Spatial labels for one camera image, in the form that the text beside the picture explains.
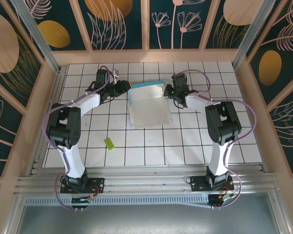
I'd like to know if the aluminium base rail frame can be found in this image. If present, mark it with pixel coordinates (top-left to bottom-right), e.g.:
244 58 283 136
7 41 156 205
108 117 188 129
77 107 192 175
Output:
13 164 283 195

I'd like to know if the small green block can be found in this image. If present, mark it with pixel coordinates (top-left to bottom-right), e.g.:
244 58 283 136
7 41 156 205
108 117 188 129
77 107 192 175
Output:
104 137 115 151

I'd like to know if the red black power wire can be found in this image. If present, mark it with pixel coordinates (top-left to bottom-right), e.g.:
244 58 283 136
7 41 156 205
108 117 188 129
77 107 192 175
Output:
86 185 100 197
222 184 236 199

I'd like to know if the aluminium corner post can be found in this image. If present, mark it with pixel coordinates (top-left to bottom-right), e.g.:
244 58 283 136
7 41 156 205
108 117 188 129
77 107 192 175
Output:
9 0 62 73
231 0 284 70

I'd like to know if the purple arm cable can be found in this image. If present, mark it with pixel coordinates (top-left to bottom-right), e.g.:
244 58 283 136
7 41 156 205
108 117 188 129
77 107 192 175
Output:
175 69 257 210
42 65 113 211

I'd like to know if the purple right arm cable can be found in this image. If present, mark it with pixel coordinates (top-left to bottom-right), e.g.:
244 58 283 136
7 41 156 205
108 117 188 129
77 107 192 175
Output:
175 69 257 210

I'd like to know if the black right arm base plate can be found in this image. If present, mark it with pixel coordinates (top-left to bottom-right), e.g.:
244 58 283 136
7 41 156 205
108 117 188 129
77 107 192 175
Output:
189 175 234 192

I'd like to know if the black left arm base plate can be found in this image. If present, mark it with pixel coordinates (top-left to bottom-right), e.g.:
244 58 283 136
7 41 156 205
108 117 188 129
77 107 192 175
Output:
60 177 105 195

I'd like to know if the aluminium side rail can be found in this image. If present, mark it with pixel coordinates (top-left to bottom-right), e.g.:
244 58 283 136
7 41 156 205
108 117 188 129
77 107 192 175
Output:
26 65 68 176

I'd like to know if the slotted grey cable duct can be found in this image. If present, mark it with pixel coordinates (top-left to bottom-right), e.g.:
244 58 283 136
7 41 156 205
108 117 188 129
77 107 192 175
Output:
23 196 212 208

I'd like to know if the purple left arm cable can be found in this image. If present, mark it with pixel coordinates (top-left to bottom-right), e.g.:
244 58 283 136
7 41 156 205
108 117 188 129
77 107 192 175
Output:
42 65 113 211

